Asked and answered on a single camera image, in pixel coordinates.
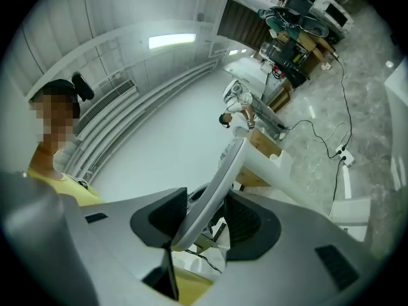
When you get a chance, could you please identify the brown cardboard box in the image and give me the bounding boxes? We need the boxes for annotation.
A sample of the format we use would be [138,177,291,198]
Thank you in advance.
[235,128,284,188]

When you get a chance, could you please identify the white square box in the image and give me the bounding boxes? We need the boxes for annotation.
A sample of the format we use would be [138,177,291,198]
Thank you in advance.
[329,196,373,242]

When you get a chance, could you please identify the black head camera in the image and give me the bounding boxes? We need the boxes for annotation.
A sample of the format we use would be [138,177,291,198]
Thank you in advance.
[71,71,95,102]

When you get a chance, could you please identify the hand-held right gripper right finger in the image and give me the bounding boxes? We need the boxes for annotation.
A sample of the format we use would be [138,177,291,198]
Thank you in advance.
[191,189,381,306]

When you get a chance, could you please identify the white bathtub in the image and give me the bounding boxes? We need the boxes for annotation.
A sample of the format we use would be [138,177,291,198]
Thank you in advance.
[383,57,408,193]

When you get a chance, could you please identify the black cap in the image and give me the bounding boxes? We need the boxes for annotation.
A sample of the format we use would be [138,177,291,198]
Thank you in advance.
[40,78,80,100]

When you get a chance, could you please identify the white leaning panel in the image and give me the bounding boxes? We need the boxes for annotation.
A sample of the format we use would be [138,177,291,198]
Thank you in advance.
[224,57,272,85]

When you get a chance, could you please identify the operator in yellow shirt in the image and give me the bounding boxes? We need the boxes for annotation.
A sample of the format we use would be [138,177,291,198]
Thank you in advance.
[28,91,82,181]

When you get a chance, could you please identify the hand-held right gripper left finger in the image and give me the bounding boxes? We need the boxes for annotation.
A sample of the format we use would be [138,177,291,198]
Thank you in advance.
[63,187,189,306]

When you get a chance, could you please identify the long ceiling light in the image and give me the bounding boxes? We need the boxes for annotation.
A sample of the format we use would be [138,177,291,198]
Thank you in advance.
[147,33,197,50]

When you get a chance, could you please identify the brown wooden staircase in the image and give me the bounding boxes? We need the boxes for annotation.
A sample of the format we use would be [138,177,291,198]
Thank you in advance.
[219,0,272,52]

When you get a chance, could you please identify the brown wooden platform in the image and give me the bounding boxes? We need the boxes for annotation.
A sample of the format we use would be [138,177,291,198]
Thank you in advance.
[266,80,293,113]

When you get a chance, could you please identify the white power strip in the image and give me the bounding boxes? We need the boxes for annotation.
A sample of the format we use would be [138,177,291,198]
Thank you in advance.
[335,147,356,168]

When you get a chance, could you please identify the white cable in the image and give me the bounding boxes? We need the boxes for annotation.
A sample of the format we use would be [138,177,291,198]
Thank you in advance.
[321,121,349,149]

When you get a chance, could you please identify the black storage rack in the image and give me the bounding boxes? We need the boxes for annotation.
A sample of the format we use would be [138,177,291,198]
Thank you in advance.
[260,38,312,89]

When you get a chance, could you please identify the person's yellow shirt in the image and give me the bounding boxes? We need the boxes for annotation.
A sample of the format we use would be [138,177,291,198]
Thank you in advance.
[27,166,214,306]

